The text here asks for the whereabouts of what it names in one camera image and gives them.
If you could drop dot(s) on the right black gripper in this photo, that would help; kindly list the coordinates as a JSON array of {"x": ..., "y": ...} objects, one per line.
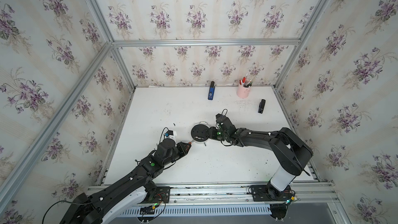
[{"x": 211, "y": 132}]

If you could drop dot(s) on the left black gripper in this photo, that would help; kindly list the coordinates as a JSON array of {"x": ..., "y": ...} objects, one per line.
[{"x": 181, "y": 148}]

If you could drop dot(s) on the white twin bell alarm clock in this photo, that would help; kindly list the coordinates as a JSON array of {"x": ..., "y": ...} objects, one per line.
[{"x": 200, "y": 133}]

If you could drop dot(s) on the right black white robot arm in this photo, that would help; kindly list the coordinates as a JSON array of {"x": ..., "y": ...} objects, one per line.
[{"x": 292, "y": 153}]

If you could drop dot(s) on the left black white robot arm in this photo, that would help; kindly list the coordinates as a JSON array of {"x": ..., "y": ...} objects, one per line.
[{"x": 98, "y": 207}]

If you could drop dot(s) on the blue black stapler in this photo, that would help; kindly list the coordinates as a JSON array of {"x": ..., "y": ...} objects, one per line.
[{"x": 211, "y": 91}]

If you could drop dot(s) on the pink pen cup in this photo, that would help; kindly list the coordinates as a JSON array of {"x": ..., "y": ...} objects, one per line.
[{"x": 243, "y": 91}]

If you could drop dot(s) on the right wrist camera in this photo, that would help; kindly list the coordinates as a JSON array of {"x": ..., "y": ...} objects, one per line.
[{"x": 225, "y": 125}]

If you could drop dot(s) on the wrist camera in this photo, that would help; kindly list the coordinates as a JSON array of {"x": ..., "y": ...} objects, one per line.
[
  {"x": 225, "y": 125},
  {"x": 166, "y": 148}
]

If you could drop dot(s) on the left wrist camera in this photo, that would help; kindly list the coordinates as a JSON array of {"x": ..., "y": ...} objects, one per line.
[{"x": 166, "y": 148}]

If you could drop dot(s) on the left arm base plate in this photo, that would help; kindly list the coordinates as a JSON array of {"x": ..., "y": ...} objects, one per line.
[{"x": 157, "y": 195}]

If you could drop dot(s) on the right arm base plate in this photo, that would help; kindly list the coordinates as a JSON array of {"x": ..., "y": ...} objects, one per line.
[{"x": 268, "y": 193}]

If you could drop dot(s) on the aluminium mounting rail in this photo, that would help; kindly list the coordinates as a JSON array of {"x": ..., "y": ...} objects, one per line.
[{"x": 242, "y": 193}]

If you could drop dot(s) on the aluminium frame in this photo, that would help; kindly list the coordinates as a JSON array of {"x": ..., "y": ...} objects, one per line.
[{"x": 23, "y": 168}]

